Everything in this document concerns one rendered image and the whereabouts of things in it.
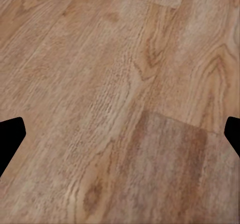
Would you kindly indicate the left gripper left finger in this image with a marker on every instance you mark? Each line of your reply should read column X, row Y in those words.
column 12, row 133

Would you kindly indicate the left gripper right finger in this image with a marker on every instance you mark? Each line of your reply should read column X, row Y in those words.
column 232, row 133

